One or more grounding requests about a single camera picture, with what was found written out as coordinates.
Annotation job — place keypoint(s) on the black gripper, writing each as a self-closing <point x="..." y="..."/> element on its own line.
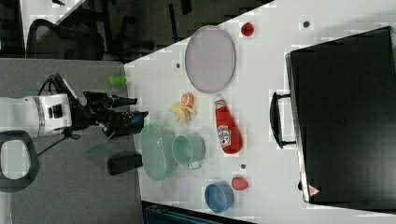
<point x="92" y="109"/>

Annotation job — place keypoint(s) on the red ketchup bottle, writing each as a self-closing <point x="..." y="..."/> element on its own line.
<point x="228" y="133"/>

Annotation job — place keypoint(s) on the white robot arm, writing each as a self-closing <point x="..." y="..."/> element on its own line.
<point x="27" y="118"/>

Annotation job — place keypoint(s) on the black cylinder cup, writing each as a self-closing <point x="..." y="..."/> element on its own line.
<point x="119" y="165"/>

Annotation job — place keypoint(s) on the peeled banana toy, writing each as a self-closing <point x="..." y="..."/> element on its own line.
<point x="183" y="112"/>

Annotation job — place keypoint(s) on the orange slice toy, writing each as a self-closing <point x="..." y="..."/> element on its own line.
<point x="187" y="99"/>

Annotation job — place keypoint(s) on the green metal mug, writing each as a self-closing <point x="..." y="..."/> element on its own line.
<point x="189" y="150"/>

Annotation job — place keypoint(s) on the black office chair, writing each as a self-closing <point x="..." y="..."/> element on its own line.
<point x="84" y="35"/>

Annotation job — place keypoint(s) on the grey oval plate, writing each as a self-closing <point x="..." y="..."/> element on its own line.
<point x="210" y="59"/>

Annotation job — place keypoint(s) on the blue cup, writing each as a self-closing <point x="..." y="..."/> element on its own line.
<point x="219" y="196"/>

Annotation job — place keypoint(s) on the red strawberry near cup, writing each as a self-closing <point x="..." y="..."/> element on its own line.
<point x="239" y="183"/>

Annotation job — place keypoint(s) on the red strawberry near plate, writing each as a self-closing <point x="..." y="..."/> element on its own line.
<point x="247" y="29"/>

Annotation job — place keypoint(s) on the black toaster oven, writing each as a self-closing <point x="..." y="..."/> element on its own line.
<point x="342" y="96"/>

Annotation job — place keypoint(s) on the black oven door handle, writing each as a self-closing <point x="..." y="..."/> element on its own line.
<point x="275" y="120"/>

